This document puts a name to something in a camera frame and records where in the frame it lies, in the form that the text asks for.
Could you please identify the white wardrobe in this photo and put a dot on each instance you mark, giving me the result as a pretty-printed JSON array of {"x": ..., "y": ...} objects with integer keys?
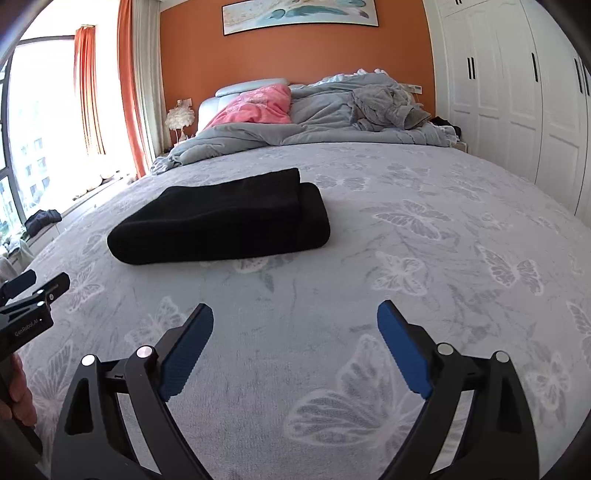
[{"x": 508, "y": 92}]

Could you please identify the framed feather wall painting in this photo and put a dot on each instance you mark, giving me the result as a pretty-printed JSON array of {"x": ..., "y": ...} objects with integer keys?
[{"x": 300, "y": 14}]

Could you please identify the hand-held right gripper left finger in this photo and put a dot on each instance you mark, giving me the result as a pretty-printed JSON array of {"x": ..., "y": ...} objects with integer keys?
[{"x": 184, "y": 355}]

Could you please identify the black pants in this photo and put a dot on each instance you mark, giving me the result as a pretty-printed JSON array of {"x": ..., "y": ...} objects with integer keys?
[{"x": 221, "y": 226}]

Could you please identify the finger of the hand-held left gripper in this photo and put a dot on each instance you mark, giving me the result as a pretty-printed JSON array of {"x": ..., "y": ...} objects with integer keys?
[
  {"x": 53, "y": 286},
  {"x": 18, "y": 284}
]

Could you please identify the white wall panel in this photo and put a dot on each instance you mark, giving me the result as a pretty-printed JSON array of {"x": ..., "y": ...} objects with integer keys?
[{"x": 412, "y": 87}]

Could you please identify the dark cloth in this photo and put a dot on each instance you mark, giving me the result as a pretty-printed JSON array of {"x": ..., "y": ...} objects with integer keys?
[
  {"x": 42, "y": 221},
  {"x": 445, "y": 124}
]

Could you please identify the grey crumpled garment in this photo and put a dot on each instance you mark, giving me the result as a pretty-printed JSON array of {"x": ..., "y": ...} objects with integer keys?
[{"x": 388, "y": 106}]

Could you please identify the grey butterfly print blanket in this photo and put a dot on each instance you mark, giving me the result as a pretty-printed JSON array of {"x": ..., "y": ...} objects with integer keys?
[{"x": 323, "y": 286}]

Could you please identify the white feather lamp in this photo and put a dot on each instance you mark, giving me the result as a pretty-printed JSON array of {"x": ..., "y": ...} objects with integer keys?
[{"x": 180, "y": 117}]

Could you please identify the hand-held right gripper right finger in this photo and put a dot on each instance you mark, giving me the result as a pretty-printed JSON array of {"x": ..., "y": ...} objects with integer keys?
[{"x": 406, "y": 350}]

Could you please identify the pink pillow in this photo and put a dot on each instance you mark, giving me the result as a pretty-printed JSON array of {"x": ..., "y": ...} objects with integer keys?
[{"x": 254, "y": 106}]

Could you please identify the grey duvet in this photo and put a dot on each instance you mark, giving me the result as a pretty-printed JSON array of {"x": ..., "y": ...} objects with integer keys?
[{"x": 323, "y": 115}]

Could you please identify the person's left hand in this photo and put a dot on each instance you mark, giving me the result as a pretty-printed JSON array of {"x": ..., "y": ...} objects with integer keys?
[{"x": 23, "y": 397}]

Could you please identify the large window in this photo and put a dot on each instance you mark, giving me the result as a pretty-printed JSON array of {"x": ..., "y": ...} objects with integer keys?
[{"x": 32, "y": 129}]

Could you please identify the orange curtain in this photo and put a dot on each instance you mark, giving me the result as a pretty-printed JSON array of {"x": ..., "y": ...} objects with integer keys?
[
  {"x": 90, "y": 92},
  {"x": 131, "y": 92}
]

